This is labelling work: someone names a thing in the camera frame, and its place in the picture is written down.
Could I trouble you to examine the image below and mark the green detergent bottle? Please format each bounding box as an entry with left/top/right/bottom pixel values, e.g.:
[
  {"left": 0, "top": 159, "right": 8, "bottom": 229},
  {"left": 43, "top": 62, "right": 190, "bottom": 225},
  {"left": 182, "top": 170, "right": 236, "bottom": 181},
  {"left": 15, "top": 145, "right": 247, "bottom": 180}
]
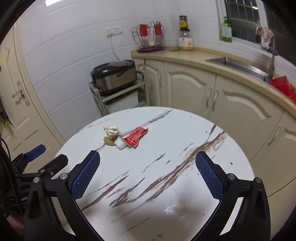
[{"left": 220, "top": 17, "right": 233, "bottom": 43}]

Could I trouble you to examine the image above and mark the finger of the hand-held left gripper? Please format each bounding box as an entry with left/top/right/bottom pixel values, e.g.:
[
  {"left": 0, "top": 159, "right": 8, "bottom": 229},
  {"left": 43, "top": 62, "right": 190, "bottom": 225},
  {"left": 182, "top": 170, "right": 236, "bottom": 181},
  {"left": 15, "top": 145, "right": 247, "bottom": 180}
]
[
  {"left": 38, "top": 154, "right": 69, "bottom": 180},
  {"left": 11, "top": 144, "right": 46, "bottom": 173}
]

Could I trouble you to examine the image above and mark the dark rice cooker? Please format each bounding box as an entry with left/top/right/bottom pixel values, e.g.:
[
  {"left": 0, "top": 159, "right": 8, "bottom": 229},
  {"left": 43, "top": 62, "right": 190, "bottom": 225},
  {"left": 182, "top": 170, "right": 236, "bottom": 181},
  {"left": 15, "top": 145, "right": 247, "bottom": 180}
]
[{"left": 90, "top": 60, "right": 137, "bottom": 95}]

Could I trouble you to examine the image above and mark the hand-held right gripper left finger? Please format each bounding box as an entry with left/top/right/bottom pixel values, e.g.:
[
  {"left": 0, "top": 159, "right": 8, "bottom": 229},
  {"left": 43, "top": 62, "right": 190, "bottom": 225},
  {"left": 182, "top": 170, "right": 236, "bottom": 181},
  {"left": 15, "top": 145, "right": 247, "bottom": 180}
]
[{"left": 23, "top": 150, "right": 102, "bottom": 241}]

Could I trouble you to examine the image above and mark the red sauce packet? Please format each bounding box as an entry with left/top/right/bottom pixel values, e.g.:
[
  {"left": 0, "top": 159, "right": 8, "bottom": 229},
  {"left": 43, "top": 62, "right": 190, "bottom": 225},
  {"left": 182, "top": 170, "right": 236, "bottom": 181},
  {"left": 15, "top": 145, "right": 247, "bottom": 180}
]
[{"left": 122, "top": 127, "right": 148, "bottom": 148}]

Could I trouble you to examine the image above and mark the purple rack tray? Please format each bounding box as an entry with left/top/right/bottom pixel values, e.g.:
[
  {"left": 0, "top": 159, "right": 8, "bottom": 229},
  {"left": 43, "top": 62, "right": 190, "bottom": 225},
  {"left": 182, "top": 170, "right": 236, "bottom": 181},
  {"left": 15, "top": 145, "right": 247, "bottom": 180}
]
[{"left": 138, "top": 46, "right": 166, "bottom": 52}]

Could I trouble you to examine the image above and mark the steel sink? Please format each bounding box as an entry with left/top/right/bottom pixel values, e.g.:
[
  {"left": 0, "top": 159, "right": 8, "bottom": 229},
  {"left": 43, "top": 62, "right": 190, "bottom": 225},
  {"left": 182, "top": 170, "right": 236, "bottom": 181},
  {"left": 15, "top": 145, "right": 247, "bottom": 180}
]
[{"left": 205, "top": 57, "right": 271, "bottom": 82}]

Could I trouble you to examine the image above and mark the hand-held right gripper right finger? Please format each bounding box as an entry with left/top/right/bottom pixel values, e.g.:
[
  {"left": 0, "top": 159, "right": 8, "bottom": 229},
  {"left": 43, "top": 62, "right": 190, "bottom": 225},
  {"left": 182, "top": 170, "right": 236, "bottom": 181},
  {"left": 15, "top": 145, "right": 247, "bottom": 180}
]
[{"left": 191, "top": 151, "right": 271, "bottom": 241}]

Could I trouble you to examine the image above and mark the white frame window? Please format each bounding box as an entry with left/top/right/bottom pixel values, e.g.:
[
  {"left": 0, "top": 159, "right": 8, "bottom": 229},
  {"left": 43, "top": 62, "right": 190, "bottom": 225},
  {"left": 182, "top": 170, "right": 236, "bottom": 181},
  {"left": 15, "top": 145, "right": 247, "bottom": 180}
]
[{"left": 216, "top": 0, "right": 287, "bottom": 50}]

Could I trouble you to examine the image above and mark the white wall socket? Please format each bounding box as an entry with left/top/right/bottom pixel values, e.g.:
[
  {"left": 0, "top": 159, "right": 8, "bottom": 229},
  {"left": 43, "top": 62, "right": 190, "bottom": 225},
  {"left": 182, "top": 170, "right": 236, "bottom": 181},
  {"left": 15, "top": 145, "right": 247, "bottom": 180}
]
[{"left": 105, "top": 27, "right": 123, "bottom": 37}]

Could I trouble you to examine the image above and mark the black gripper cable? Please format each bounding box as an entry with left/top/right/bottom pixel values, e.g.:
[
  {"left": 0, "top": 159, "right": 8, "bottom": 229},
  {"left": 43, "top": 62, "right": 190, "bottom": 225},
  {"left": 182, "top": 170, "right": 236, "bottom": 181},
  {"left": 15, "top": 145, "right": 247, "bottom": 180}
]
[{"left": 0, "top": 137, "right": 13, "bottom": 167}]

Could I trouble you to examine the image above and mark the red plastic basin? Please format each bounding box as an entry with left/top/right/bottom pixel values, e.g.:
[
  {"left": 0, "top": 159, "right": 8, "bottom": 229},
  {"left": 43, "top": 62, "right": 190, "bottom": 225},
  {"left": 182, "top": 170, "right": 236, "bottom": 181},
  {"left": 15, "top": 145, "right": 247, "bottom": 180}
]
[{"left": 269, "top": 76, "right": 296, "bottom": 102}]

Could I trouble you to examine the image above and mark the pink cloth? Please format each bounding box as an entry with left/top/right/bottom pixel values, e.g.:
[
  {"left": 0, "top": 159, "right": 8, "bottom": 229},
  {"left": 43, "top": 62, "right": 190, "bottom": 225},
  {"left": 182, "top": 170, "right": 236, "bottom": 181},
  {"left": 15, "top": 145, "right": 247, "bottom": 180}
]
[{"left": 256, "top": 26, "right": 274, "bottom": 45}]

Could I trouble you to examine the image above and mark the white panel door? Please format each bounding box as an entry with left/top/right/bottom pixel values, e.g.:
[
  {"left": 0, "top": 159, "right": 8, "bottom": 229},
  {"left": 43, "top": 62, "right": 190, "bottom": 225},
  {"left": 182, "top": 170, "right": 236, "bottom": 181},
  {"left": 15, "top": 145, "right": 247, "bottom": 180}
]
[{"left": 0, "top": 23, "right": 67, "bottom": 172}]

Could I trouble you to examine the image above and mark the cream kitchen cabinet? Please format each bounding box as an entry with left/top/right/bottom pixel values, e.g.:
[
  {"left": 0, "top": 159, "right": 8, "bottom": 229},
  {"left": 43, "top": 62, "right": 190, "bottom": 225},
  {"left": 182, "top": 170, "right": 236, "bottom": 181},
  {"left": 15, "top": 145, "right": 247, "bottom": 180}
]
[{"left": 133, "top": 58, "right": 296, "bottom": 197}]

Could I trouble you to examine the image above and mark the wire dish rack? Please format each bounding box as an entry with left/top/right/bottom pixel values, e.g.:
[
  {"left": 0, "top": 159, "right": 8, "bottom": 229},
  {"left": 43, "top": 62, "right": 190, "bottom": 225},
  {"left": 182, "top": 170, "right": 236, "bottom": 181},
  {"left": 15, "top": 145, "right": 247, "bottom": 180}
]
[{"left": 132, "top": 20, "right": 166, "bottom": 52}]

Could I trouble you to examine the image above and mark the grey storage trolley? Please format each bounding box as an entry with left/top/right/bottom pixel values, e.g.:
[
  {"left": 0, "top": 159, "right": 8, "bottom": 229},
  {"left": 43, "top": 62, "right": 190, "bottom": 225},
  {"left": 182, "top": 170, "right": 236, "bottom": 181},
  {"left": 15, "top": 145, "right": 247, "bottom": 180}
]
[{"left": 88, "top": 77, "right": 151, "bottom": 117}]

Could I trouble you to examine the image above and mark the white storage box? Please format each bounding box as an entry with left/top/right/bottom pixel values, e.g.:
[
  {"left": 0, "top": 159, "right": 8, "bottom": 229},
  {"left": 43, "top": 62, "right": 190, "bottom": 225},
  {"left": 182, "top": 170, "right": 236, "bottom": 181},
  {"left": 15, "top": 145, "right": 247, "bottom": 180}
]
[{"left": 104, "top": 90, "right": 139, "bottom": 114}]

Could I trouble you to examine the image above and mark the metal door handle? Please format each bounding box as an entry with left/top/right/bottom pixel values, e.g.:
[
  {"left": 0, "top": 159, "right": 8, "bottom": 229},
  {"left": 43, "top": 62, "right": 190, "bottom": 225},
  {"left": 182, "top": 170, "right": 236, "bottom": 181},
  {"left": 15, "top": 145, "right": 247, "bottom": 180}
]
[{"left": 12, "top": 81, "right": 30, "bottom": 106}]

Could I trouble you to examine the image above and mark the metal faucet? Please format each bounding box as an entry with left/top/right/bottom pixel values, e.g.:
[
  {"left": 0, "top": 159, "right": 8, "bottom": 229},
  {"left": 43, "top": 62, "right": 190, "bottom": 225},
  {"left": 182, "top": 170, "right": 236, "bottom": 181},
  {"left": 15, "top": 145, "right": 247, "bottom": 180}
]
[{"left": 255, "top": 26, "right": 279, "bottom": 81}]

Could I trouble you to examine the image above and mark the person's left hand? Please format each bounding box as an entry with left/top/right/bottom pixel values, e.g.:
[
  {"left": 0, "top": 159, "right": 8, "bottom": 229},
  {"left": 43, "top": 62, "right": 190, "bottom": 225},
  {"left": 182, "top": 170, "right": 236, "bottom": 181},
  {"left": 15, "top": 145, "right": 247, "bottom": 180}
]
[{"left": 6, "top": 215, "right": 25, "bottom": 232}]

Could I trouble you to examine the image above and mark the white torn packet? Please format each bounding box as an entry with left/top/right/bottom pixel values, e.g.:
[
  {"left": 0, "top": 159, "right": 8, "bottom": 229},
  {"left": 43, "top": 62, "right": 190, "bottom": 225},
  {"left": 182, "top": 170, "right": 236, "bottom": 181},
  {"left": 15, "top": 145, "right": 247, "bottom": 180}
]
[{"left": 115, "top": 136, "right": 130, "bottom": 150}]

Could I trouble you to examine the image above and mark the cream paper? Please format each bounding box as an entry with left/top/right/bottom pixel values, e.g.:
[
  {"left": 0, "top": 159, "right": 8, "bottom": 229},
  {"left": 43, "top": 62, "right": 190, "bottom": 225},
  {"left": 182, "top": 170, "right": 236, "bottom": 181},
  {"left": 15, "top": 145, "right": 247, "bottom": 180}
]
[{"left": 103, "top": 125, "right": 120, "bottom": 138}]

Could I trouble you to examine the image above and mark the beige kitchen countertop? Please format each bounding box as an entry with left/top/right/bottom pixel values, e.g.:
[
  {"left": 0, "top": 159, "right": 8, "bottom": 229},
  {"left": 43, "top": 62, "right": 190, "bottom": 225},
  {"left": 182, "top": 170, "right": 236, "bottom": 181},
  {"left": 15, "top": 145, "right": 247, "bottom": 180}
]
[{"left": 131, "top": 46, "right": 296, "bottom": 116}]

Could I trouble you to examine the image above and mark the white power cable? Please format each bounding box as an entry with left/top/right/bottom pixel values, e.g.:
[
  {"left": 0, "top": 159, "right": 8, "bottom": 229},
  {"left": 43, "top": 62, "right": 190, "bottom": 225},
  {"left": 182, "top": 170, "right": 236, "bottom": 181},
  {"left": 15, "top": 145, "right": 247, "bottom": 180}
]
[{"left": 110, "top": 37, "right": 121, "bottom": 62}]

